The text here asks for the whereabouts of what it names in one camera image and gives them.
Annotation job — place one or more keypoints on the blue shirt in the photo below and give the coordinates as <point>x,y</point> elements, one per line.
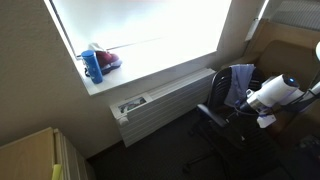
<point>241,75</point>

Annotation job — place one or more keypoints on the red sneaker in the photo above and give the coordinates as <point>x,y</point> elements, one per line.
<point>107,61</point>

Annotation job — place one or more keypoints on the brown leather couch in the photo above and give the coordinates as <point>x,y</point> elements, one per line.
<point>275,49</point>

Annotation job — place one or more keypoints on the wooden drawer cabinet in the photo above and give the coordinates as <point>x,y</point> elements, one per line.
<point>33,157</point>

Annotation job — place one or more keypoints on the blue water bottle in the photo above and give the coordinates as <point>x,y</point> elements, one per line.
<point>92,65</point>

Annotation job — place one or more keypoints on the white wall radiator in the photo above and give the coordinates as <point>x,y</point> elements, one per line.
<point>143,114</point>

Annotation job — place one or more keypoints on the black mesh office chair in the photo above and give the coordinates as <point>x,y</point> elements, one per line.
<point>233,134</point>

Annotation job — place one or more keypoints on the yellow sticky note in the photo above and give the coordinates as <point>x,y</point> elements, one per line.
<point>56,174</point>

